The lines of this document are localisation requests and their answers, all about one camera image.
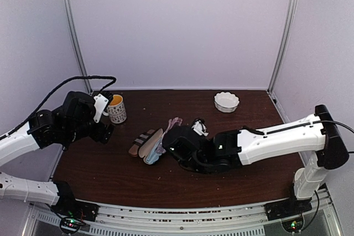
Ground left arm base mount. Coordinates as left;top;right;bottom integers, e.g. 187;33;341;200
48;200;99;235

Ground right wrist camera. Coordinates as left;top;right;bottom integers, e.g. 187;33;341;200
191;118;209;137

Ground pink frame sunglasses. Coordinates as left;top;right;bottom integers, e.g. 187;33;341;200
154;117;183;155

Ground black quilted glasses case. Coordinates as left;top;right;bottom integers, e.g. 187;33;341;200
138;128;163;161

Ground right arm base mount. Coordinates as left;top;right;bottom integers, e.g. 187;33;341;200
264;198;312;234

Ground left aluminium frame post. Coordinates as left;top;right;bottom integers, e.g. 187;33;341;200
63;0;88;77

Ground white floral mug yellow inside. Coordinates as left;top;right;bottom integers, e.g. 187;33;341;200
103;95;127;124

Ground white fluted ceramic bowl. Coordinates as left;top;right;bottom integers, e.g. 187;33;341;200
214;92;240;113

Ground aluminium frame post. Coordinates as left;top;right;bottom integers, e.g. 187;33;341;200
267;0;298;95
63;0;88;77

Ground brown plaid glasses case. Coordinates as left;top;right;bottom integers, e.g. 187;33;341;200
128;129;155;158

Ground right aluminium frame post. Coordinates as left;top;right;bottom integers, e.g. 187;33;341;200
267;0;298;95

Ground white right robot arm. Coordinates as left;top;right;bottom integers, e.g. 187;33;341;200
162;104;350;215

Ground front aluminium rail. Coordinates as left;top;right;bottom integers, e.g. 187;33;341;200
27;198;343;236

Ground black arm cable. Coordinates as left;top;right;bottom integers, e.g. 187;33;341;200
11;75;117;134
300;119;354;228

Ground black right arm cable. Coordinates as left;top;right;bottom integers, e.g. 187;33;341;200
300;119;354;228

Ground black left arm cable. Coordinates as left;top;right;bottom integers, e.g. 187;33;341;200
11;75;117;134

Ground light blue cloth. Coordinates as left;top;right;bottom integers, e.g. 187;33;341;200
144;140;166;165

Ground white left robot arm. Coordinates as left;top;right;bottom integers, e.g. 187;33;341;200
1;91;114;216

